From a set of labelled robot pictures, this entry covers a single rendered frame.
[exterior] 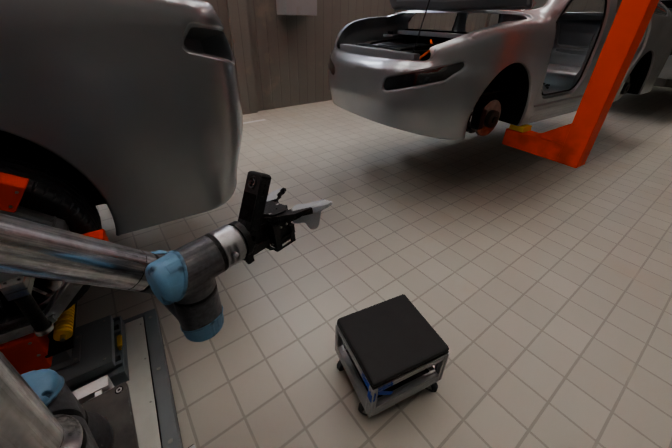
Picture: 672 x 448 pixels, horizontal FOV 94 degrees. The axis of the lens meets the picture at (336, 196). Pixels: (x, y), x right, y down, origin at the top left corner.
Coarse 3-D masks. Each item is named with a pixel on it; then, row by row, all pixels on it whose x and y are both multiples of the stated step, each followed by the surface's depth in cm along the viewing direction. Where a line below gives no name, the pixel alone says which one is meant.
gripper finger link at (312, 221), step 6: (300, 204) 65; (306, 204) 65; (312, 204) 65; (318, 204) 65; (324, 204) 66; (330, 204) 67; (294, 210) 63; (318, 210) 65; (306, 216) 65; (312, 216) 66; (318, 216) 66; (294, 222) 65; (300, 222) 65; (306, 222) 66; (312, 222) 66; (318, 222) 67; (312, 228) 67
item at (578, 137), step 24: (624, 0) 214; (648, 0) 204; (624, 24) 217; (624, 48) 220; (600, 72) 234; (624, 72) 231; (600, 96) 238; (576, 120) 255; (600, 120) 247; (504, 144) 310; (528, 144) 291; (552, 144) 274; (576, 144) 259
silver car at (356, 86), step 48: (336, 48) 319; (384, 48) 270; (432, 48) 228; (480, 48) 220; (528, 48) 242; (576, 48) 532; (336, 96) 314; (384, 96) 253; (432, 96) 234; (480, 96) 287; (528, 96) 275; (576, 96) 329
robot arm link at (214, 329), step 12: (216, 288) 56; (204, 300) 53; (216, 300) 56; (180, 312) 53; (192, 312) 53; (204, 312) 54; (216, 312) 57; (180, 324) 56; (192, 324) 54; (204, 324) 55; (216, 324) 58; (192, 336) 56; (204, 336) 57
